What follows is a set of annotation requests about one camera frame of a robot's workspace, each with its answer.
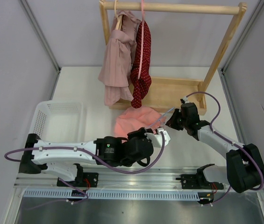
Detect blue wire hanger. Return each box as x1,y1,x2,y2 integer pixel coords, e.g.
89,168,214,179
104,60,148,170
146,107,175,129

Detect salmon pink skirt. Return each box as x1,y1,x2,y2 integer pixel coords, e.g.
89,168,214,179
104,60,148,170
114,106,166,138

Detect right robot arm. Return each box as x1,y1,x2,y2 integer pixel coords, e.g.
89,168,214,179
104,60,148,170
166,103,264,193

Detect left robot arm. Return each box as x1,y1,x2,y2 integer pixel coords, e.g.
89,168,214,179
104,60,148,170
19,127,154,187

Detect beige wooden hanger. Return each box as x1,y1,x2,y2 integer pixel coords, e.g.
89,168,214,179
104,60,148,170
114,0,123,31

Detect pink plastic hanger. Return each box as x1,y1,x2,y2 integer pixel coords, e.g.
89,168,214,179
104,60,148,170
137,0,145,80

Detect wooden clothes rack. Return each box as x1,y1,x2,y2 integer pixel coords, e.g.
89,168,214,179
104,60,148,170
99,0,247,115

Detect red polka dot garment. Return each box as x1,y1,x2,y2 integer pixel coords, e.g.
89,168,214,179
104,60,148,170
130,21,152,108

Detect dusty pink hanging garment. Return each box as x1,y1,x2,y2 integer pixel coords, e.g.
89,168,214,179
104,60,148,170
98,11,140,106

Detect white plastic basket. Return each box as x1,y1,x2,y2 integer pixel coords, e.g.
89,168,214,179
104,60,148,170
29,100,86,143

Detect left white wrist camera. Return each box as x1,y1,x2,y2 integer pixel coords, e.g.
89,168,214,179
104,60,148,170
145,128,171,148

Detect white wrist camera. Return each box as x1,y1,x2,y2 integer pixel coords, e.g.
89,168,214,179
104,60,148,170
180,96,190,105
145,128,171,148

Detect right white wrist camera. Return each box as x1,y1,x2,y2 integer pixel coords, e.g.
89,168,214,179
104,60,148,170
180,96,190,105

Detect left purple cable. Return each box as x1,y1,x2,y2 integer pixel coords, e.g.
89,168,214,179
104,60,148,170
4,131,165,208

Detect aluminium mounting rail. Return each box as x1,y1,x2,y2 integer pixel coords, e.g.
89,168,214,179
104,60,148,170
14,165,264,201

